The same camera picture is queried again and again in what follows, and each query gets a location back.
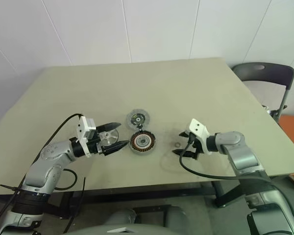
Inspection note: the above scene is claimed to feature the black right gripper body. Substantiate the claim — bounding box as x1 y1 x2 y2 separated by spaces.
185 131 204 160

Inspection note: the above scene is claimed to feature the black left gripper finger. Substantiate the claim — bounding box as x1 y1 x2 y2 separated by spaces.
101 140 130 157
95 122 123 134

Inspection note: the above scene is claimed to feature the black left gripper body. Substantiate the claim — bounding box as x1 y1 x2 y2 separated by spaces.
86 131 106 156

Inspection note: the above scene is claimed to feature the motor stator with copper windings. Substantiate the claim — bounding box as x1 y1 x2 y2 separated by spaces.
129 130 156 154

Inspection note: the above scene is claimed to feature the round grey motor cover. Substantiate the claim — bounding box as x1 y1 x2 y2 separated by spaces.
126 107 151 130

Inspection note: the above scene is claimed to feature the dark grey rounded hump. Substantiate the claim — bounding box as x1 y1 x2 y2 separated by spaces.
163 205 187 227
105 209 138 226

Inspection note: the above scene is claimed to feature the grey rounded body shell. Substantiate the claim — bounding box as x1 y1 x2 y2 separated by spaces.
63 219 204 235

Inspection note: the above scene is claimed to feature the black folding chair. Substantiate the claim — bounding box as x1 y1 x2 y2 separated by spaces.
231 62 294 118

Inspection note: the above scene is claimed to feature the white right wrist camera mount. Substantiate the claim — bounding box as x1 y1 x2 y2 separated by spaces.
188 118 213 156

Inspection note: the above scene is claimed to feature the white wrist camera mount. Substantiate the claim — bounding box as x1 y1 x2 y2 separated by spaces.
75 116 97 159
188 118 213 156

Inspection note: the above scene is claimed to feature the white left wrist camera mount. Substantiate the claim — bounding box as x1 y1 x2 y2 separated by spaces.
75 116 97 159

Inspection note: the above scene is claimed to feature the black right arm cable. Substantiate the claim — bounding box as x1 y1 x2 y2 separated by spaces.
179 133 294 226

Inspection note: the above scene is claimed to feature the black table frame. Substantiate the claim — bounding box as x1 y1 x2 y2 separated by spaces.
48 176 240 220

